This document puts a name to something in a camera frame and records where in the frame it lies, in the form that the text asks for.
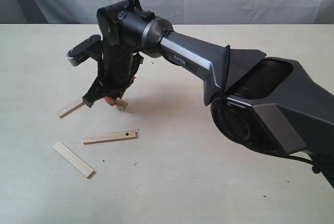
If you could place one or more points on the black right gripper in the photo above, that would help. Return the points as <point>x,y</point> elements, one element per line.
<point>116,73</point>

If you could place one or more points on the wooden stick with two holes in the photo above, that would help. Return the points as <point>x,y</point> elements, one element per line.
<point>110,137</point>

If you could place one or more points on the wooden stick with end hole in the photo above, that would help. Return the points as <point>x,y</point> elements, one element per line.
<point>64,111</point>

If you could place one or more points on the plain wooden stick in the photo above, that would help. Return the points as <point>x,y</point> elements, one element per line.
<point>74,160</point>

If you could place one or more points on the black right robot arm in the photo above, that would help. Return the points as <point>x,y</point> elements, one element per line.
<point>269,105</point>

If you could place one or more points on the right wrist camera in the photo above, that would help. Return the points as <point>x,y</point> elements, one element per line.
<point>89,48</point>

